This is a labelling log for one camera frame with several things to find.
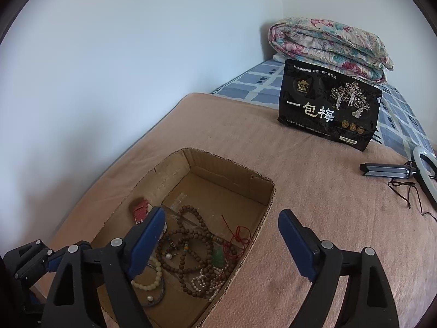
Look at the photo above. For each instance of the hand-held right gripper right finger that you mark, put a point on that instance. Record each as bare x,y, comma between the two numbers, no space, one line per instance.
297,242

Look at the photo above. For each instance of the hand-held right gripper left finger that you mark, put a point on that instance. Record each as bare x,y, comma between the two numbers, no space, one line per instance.
146,242

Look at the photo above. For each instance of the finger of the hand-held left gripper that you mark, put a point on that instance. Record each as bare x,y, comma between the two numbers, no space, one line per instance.
30,252
29,302

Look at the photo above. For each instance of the cardboard box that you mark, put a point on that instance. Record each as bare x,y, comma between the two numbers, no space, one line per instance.
218,191

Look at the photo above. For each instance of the black folded tripod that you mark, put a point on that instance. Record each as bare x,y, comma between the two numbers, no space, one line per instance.
382,170

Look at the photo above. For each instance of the pink blanket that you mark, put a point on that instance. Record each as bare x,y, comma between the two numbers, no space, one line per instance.
239,136

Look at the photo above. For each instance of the black snack bag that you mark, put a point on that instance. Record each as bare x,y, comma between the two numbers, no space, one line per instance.
317,109

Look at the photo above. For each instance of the blue plaid bedsheet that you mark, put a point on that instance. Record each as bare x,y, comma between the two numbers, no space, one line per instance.
252,85

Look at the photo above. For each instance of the white pillow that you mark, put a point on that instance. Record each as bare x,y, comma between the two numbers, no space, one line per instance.
279,58

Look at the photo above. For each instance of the folded floral quilt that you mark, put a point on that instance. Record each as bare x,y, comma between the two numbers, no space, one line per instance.
324,41

